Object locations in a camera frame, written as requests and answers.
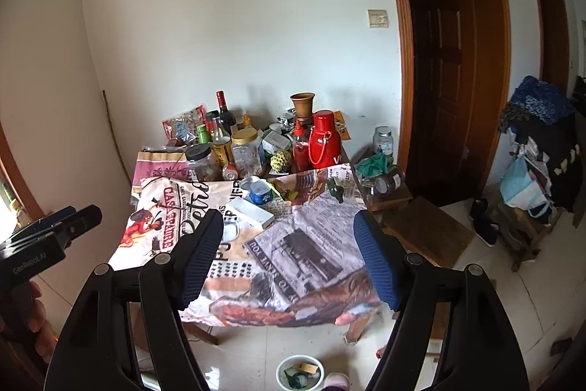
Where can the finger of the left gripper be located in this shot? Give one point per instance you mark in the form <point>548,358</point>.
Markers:
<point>43,223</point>
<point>70,224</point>

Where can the wall light switch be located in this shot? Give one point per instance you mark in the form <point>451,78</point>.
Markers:
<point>377,19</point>

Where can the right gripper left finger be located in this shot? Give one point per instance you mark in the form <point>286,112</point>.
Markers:
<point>96,349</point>

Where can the white trash bucket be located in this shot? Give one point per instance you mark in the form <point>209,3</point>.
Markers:
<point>300,372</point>

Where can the wooden stool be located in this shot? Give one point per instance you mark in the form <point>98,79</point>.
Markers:
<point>425,229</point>

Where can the light blue bag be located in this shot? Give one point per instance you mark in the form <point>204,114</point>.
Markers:
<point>519,189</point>

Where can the glass jar silver lid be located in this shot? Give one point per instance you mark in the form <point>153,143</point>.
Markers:
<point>383,141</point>

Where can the person's right foot slipper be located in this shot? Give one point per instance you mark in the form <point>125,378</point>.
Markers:
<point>336,382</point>

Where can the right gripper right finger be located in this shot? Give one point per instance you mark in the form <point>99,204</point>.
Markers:
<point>479,350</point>

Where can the small green glass bottle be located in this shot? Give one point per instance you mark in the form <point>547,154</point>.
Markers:
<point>337,191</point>

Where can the dark wine bottle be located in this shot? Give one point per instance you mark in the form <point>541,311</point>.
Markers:
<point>226,117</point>

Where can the blue white tin can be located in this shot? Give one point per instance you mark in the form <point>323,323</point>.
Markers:
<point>260,191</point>

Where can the red sauce squeeze bottle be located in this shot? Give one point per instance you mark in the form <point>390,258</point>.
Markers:
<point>301,147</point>

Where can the clothes pile on rack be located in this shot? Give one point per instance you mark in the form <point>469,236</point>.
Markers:
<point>544,130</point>

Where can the yellow lid plastic jar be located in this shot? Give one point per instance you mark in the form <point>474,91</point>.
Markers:
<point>248,153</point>

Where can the dark wooden door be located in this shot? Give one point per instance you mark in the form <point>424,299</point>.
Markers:
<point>455,61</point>

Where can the clear plastic container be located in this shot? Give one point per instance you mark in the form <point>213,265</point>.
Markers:
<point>251,213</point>

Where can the brown clay vase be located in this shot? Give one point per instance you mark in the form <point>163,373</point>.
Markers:
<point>303,104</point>

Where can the person's left hand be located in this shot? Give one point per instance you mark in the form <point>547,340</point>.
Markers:
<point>38,323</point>

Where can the red thermos bottle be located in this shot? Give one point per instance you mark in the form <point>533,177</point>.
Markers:
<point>325,143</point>

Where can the printed newspaper tablecloth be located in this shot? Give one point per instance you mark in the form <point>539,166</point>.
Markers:
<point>305,269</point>

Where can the black lid plastic jar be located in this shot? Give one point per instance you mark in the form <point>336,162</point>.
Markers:
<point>202,163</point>

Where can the green crumpled bag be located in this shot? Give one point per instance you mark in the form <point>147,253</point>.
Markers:
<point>374,166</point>

